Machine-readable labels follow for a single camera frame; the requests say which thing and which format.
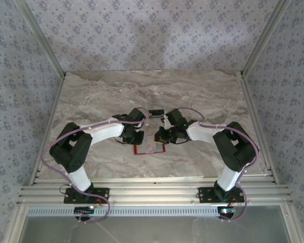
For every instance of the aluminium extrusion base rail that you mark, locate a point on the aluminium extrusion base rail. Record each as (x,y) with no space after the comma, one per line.
(154,192)

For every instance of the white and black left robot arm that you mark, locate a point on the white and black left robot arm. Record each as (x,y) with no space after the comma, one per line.
(104,131)

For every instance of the aluminium frame post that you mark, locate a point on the aluminium frame post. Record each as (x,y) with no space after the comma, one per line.
(43,38)
(264,38)

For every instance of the red leather card holder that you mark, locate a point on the red leather card holder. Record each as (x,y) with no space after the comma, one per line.
(134,150)

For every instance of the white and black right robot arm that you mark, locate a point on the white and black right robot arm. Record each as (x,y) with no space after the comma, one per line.
(202,131)

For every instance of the grey metal panel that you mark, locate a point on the grey metal panel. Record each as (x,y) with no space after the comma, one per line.
(154,231)

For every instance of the aluminium table side rail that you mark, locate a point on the aluminium table side rail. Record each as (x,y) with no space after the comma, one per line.
(48,126)
(250,96)

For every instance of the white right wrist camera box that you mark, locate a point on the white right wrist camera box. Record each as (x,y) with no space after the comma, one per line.
(165,121)

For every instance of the pale blue credit card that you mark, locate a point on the pale blue credit card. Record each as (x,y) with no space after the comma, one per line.
(147,148)

